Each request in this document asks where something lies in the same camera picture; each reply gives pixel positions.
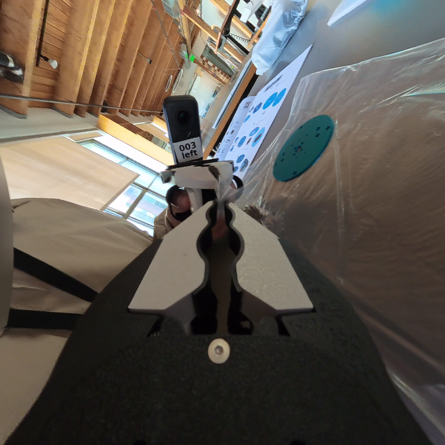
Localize white printed instruction sheet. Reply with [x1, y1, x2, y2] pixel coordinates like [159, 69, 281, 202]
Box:
[216, 44, 313, 174]

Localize teal round metal plate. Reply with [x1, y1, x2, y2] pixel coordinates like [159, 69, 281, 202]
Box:
[273, 115, 335, 182]

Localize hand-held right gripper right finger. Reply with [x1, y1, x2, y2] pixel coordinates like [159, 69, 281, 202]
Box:
[226, 203, 314, 324]

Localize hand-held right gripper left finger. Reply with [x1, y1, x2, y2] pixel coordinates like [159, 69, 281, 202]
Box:
[128, 201, 218, 329]

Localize large clear plastic bag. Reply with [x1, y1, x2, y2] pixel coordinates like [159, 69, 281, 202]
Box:
[236, 36, 445, 411]

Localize person's beige jacket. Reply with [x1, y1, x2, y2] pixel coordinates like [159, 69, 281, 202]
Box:
[0, 198, 155, 445]

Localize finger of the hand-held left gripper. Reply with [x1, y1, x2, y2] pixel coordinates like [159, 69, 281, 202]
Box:
[213, 161, 236, 189]
[173, 168, 217, 189]

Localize white plastic bag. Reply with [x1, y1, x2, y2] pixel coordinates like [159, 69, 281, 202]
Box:
[251, 0, 308, 75]

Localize black shoulder strap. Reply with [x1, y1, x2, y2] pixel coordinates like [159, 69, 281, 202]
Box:
[9, 248, 99, 329]

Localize person's left hand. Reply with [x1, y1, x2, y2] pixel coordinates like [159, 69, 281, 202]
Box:
[166, 188, 195, 228]

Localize person's left forearm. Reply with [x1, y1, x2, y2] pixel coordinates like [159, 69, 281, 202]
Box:
[153, 209, 178, 240]

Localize large window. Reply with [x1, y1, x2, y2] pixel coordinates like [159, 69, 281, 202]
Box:
[82, 139, 167, 230]

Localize ceiling pipes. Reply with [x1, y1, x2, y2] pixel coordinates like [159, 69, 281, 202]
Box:
[0, 51, 25, 83]

